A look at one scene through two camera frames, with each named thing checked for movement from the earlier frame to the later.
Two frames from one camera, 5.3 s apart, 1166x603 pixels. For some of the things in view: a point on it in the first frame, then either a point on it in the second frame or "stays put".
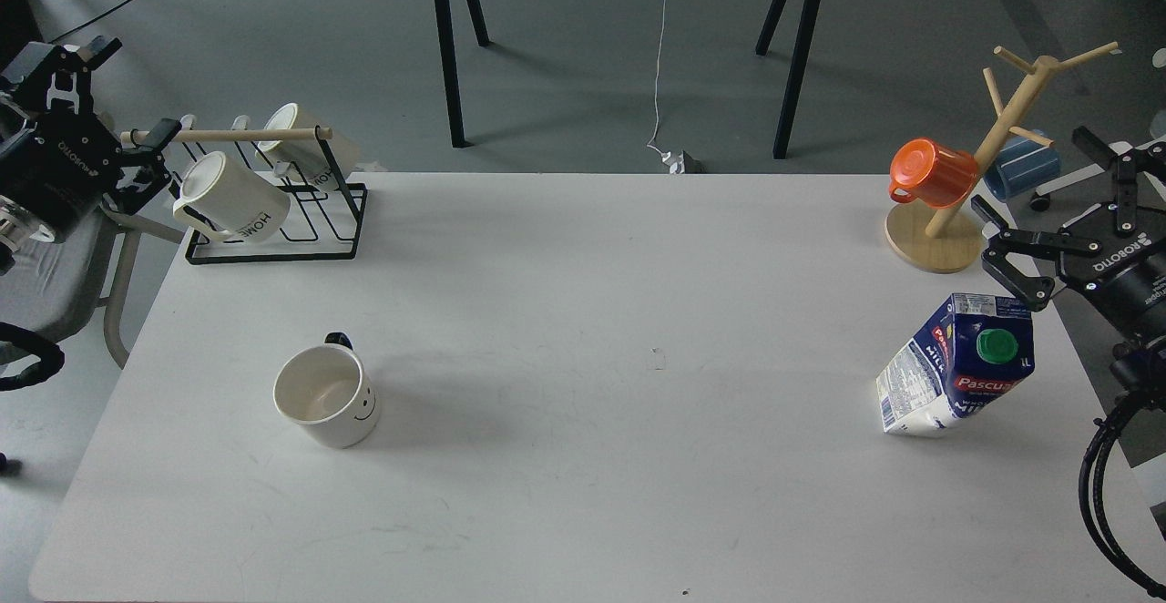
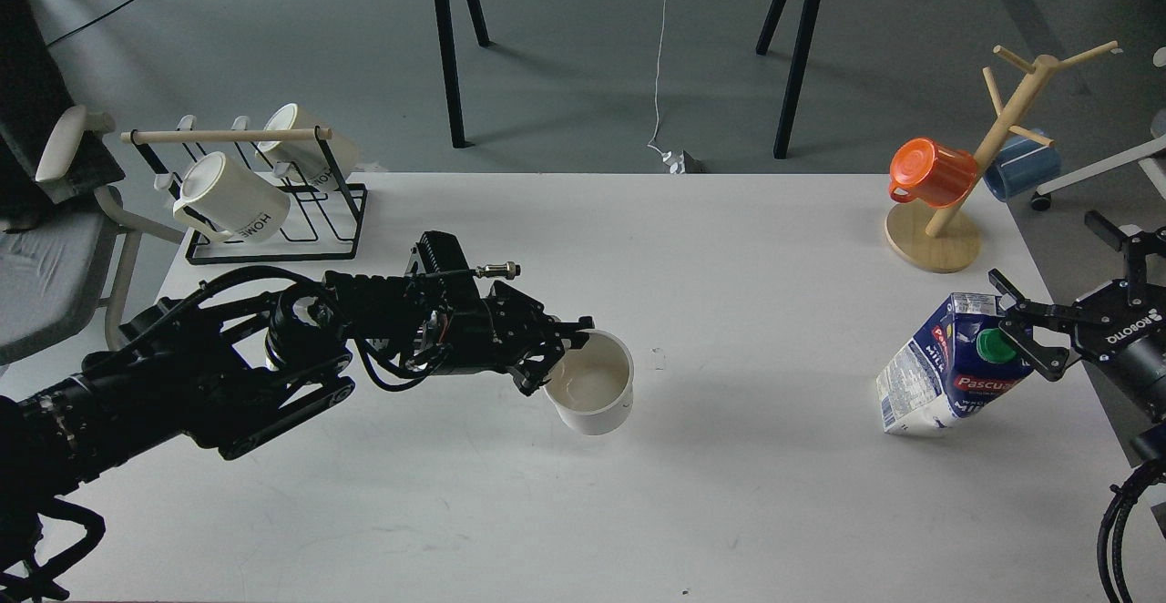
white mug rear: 323,164 stays put
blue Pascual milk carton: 976,350 stays put
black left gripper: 56,153 to 505,332
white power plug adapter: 675,161 stays put
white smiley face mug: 325,388 to 592,388
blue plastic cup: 1020,166 stays put
